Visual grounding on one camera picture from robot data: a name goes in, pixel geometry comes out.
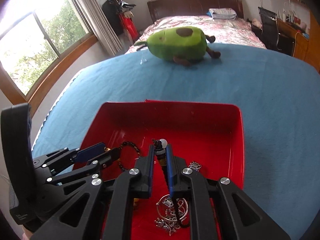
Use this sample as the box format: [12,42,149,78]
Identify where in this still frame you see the wooden desk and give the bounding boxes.
[276,19,312,60]

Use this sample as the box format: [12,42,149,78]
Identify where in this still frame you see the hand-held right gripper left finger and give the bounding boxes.
[32,144,155,240]

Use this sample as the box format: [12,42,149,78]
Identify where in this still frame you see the dark clothes on rack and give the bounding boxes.
[101,0,137,35]

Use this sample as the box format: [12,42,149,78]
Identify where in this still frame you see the brown beaded bracelet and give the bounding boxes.
[117,141,142,172]

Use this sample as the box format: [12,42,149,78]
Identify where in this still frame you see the red bag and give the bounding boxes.
[119,15,139,40]

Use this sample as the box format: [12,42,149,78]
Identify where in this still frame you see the green avocado plush toy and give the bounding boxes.
[134,27,222,67]

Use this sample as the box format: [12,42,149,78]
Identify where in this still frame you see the white pleated curtain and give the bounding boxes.
[64,0,124,55]

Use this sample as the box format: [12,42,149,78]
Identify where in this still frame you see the dark wooden headboard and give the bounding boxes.
[147,0,244,23]

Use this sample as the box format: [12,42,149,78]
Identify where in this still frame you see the floral bedsheet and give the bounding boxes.
[125,15,267,54]

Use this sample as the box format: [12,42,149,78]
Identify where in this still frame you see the pearl pendant black cord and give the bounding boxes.
[152,138,190,229]

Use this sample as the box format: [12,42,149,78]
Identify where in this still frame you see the silver bangle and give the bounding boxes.
[156,196,188,222]

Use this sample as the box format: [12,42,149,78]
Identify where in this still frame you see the black office chair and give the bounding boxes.
[257,6,280,52]

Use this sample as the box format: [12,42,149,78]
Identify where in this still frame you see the blue blanket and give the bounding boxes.
[31,42,320,240]

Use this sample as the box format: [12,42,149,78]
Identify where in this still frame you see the large side window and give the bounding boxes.
[0,0,98,103]

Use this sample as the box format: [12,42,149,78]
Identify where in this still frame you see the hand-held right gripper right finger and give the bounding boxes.
[166,144,291,240]

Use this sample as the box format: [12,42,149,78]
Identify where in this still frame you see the silver chain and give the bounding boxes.
[155,205,188,237]

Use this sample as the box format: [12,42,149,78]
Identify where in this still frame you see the red plastic tray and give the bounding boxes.
[75,99,244,240]

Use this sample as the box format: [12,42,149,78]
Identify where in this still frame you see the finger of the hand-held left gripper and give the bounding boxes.
[32,142,107,171]
[46,147,122,186]

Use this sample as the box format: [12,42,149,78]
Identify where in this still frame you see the folded towels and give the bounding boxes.
[209,8,237,20]

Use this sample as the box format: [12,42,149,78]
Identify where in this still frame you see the person's left forearm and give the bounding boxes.
[21,226,35,240]

